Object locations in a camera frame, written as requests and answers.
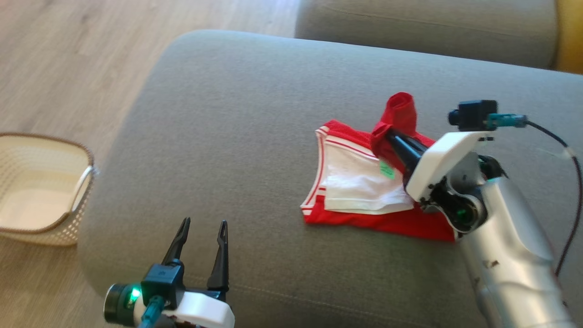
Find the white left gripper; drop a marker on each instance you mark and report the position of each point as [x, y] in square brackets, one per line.
[205, 312]

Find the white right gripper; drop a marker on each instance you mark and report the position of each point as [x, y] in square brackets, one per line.
[439, 164]

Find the red garment with white stripes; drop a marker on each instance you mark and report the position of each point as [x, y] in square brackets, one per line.
[355, 182]

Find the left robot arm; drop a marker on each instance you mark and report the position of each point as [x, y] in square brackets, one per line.
[119, 305]

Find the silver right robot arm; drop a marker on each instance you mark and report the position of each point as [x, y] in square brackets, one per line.
[510, 246]

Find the grey-beige sofa chaise cushion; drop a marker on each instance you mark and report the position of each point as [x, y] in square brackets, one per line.
[227, 159]

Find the grey-beige sofa seat cushion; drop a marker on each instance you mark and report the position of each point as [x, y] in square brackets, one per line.
[410, 27]

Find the cream perforated laundry basket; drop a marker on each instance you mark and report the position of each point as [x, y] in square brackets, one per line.
[41, 200]

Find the large yellow sofa back cushion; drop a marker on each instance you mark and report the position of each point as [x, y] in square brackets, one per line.
[571, 32]

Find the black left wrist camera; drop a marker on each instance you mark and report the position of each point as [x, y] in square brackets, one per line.
[161, 282]

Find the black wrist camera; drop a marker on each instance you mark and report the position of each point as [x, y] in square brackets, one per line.
[161, 282]
[473, 114]

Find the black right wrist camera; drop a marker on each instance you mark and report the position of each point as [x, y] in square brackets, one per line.
[473, 114]

